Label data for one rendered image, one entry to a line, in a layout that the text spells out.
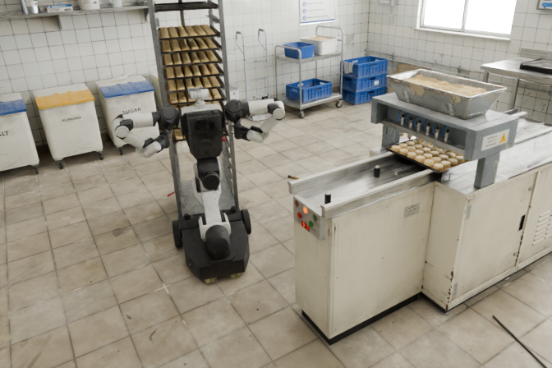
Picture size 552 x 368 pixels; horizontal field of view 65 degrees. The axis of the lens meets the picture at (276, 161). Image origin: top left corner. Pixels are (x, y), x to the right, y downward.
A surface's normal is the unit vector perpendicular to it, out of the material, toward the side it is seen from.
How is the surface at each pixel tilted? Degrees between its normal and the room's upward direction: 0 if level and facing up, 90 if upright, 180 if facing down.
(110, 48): 90
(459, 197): 90
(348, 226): 90
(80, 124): 92
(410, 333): 0
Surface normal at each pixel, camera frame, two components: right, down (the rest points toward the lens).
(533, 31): -0.86, 0.24
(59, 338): -0.04, -0.91
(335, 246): 0.50, 0.34
